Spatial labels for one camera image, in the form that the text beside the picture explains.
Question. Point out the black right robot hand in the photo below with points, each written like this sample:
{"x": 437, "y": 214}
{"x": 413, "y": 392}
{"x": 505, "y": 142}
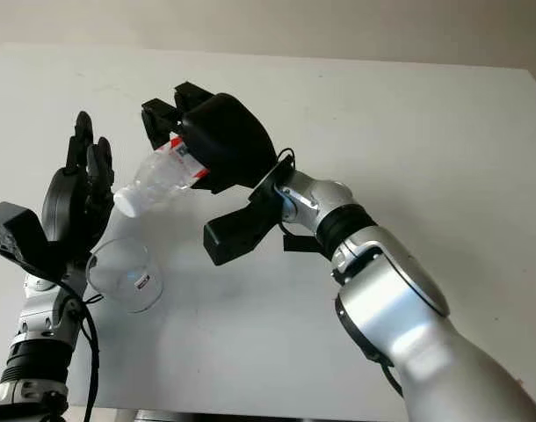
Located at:
{"x": 228, "y": 140}

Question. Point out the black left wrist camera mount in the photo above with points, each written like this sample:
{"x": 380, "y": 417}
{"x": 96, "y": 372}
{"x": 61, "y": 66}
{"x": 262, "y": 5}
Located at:
{"x": 17, "y": 233}

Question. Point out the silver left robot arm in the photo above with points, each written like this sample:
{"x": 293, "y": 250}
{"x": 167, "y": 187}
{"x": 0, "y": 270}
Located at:
{"x": 35, "y": 343}

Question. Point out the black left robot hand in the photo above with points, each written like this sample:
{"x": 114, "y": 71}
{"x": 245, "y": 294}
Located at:
{"x": 66, "y": 206}

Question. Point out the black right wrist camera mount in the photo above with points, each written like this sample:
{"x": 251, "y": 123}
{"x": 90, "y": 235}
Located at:
{"x": 241, "y": 228}

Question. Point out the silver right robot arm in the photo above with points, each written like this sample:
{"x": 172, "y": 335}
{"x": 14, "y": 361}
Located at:
{"x": 404, "y": 299}

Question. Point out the clear glass cup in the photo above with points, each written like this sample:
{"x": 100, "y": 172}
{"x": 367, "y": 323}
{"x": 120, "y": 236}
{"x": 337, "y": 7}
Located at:
{"x": 127, "y": 281}

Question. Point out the dark robot torso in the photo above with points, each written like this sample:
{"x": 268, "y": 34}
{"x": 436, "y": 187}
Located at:
{"x": 250, "y": 417}

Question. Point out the clear plastic water bottle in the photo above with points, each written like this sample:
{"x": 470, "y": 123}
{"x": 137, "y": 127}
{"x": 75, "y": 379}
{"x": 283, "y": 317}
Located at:
{"x": 162, "y": 176}

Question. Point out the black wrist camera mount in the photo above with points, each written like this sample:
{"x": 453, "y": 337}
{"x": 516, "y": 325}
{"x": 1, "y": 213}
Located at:
{"x": 17, "y": 233}
{"x": 241, "y": 228}

